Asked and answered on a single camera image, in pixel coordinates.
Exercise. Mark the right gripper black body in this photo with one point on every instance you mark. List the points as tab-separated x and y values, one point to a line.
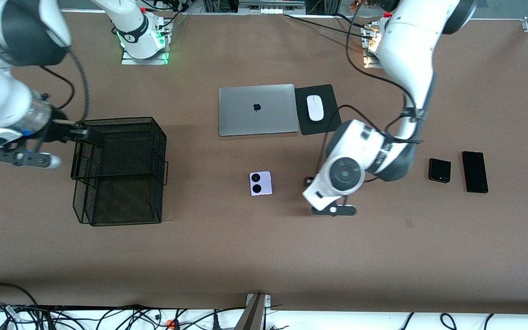
54	131

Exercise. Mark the lilac flip phone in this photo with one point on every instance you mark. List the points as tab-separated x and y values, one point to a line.
267	183

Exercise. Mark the black flip phone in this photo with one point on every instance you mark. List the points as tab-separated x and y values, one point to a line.
440	170

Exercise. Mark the black slab smartphone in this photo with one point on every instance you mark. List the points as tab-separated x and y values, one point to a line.
475	172

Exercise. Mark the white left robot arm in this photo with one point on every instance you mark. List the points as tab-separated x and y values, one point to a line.
406	46

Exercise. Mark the white computer mouse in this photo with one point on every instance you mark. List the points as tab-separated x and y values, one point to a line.
315	107

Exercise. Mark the black mouse pad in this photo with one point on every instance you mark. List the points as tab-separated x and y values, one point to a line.
326	96

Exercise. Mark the silver closed laptop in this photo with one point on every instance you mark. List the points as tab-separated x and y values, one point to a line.
245	119

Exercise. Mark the grey power strip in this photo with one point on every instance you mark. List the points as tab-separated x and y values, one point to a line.
273	9

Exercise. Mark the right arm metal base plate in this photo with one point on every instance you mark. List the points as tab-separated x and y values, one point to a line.
131	62

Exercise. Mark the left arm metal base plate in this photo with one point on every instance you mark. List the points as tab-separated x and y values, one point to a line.
369	64

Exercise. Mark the aluminium camera mount post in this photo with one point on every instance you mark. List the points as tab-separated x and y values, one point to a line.
252	316

